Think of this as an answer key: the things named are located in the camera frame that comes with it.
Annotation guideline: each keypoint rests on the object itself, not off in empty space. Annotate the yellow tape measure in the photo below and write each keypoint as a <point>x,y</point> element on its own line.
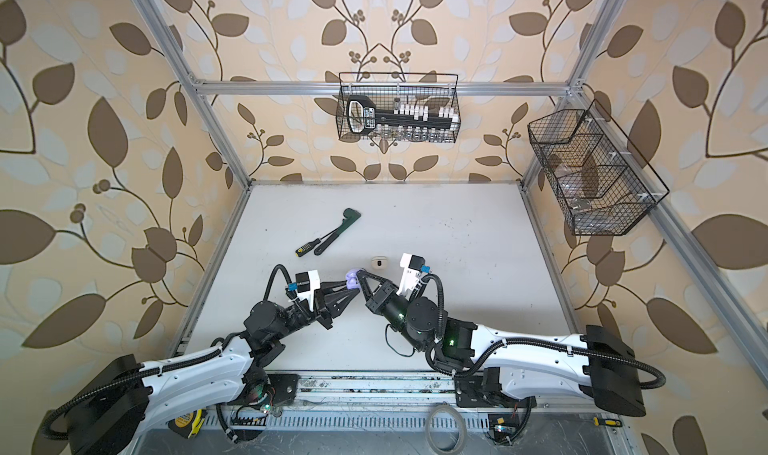
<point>188,425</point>

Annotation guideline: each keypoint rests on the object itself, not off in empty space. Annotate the black yellow screwdriver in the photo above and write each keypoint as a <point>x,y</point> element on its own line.
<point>307,247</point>

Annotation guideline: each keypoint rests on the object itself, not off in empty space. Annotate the green pipe wrench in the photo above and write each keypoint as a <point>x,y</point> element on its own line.
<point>350,216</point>

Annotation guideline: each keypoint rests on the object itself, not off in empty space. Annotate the wire basket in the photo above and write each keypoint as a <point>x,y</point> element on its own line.
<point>433,88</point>
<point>602,186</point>

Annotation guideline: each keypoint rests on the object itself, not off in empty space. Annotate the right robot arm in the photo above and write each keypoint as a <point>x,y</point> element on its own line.
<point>595,365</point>

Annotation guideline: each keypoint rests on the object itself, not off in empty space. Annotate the purple round charging case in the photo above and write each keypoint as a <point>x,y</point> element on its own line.
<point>352,280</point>

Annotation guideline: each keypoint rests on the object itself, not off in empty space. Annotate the small yellow screwdriver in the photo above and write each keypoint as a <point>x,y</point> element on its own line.
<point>608,422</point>

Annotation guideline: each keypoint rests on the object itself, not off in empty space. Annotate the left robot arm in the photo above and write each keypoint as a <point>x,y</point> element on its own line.
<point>128,398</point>

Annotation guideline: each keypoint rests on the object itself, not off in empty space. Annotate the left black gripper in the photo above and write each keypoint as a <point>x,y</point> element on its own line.
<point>324,299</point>

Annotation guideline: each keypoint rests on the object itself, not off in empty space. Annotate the right wire basket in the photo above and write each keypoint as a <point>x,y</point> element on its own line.
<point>602,186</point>

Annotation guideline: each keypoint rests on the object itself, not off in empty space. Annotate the cream earbud charging case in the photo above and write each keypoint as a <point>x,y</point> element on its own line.
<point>379,263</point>

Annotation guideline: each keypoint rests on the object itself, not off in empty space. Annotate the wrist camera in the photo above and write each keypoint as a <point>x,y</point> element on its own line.
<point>302,290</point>
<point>414,268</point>

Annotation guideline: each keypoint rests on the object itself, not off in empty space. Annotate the black tool in basket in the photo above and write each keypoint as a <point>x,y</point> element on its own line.
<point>402,117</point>

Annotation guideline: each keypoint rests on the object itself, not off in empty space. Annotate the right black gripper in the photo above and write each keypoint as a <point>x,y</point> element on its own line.
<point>383,296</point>

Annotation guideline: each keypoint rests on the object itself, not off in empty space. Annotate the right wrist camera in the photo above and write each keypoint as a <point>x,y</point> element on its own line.
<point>414,268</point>

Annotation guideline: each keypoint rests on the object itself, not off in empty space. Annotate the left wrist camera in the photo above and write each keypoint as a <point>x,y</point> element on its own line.
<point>302,290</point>

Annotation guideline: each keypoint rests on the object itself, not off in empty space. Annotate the back wire basket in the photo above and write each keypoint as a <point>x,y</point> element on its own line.
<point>433,88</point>

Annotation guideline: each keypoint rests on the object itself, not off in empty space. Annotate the white tape roll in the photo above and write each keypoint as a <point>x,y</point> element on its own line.
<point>444,419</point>

